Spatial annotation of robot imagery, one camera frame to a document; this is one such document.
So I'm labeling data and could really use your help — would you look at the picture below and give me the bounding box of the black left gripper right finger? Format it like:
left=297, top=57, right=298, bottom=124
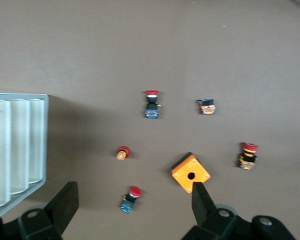
left=181, top=182, right=252, bottom=240

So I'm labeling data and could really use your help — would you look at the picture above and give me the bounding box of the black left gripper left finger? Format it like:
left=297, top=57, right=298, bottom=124
left=17, top=181, right=80, bottom=240

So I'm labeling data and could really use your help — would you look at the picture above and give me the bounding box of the red emergency stop orange base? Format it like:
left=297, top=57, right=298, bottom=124
left=237, top=141, right=260, bottom=172

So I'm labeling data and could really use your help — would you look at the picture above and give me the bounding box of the red mushroom button blue base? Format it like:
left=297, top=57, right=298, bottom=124
left=119, top=185, right=143, bottom=215
left=142, top=89, right=163, bottom=120

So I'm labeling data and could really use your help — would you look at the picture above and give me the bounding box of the grey tray with white ridges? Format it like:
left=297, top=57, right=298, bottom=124
left=0, top=89, right=50, bottom=218

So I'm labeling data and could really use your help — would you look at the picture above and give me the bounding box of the red yellow button head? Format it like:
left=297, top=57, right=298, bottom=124
left=115, top=145, right=131, bottom=161

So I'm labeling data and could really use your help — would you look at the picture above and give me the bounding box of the orange black contact block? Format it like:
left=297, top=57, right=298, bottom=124
left=196, top=98, right=217, bottom=116

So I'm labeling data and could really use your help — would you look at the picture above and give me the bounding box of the brown table cover sheet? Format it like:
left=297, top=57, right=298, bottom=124
left=0, top=0, right=300, bottom=240

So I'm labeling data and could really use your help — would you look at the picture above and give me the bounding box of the orange button enclosure box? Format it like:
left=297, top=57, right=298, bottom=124
left=171, top=151, right=212, bottom=194

